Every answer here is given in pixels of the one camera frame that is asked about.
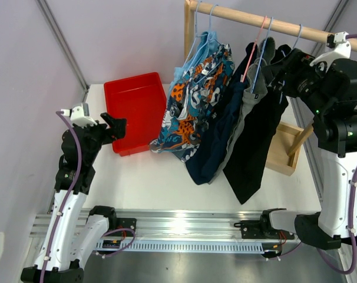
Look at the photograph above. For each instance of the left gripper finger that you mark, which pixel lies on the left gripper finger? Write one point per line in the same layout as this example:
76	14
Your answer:
113	122
118	132

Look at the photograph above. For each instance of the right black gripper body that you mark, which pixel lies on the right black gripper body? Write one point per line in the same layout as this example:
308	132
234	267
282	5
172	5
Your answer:
306	81

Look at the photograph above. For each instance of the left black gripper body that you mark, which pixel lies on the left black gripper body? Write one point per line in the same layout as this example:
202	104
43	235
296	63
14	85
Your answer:
97	135

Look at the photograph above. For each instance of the light blue wire hanger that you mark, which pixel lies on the light blue wire hanger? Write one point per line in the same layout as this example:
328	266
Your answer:
291	48

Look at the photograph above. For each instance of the black shorts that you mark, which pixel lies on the black shorts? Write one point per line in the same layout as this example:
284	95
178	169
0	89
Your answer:
244	170

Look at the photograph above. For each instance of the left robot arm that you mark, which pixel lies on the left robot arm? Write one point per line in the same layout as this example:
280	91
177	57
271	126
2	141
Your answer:
63	256

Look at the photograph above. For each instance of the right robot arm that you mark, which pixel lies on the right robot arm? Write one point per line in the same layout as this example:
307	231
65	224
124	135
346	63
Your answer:
335	224

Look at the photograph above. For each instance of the grey shorts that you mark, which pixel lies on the grey shorts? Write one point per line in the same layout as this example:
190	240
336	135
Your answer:
246	89

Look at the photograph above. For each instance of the pink hanger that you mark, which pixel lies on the pink hanger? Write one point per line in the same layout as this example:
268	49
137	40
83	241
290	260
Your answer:
243	77

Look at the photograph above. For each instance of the blue hanger of grey shorts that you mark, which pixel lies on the blue hanger of grey shorts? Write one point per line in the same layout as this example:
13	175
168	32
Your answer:
262	50

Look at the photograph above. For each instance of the colourful patterned shorts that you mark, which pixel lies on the colourful patterned shorts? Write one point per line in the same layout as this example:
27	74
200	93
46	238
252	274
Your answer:
191	104

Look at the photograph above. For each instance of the blue hanger of patterned shorts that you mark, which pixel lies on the blue hanger of patterned shorts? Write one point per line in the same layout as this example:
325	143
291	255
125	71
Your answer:
211	26

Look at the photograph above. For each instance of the navy blue shorts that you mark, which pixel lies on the navy blue shorts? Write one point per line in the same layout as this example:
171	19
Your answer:
206	161

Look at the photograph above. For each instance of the light blue shorts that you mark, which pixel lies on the light blue shorts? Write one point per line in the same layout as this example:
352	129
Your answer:
180	72

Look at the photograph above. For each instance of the red plastic bin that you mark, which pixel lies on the red plastic bin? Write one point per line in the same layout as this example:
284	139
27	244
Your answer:
140	100

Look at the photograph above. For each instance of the wooden clothes rack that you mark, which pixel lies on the wooden clothes rack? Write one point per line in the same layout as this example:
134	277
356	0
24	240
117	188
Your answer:
335	119

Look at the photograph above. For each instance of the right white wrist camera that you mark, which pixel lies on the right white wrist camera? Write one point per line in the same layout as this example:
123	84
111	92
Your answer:
337	47

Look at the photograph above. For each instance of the right aluminium corner post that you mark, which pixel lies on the right aluminium corner post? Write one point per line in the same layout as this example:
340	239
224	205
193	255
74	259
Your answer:
320	53

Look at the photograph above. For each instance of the aluminium corner post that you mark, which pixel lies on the aluminium corner post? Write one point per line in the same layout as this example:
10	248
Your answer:
62	42
320	53

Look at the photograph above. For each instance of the aluminium mounting rail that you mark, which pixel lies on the aluminium mounting rail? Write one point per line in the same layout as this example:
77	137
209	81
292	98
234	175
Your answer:
187	225

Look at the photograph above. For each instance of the left aluminium corner post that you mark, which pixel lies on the left aluminium corner post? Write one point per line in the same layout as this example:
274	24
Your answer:
62	42

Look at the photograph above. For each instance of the perforated cable duct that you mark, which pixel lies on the perforated cable duct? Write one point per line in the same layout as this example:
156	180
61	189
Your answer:
230	247

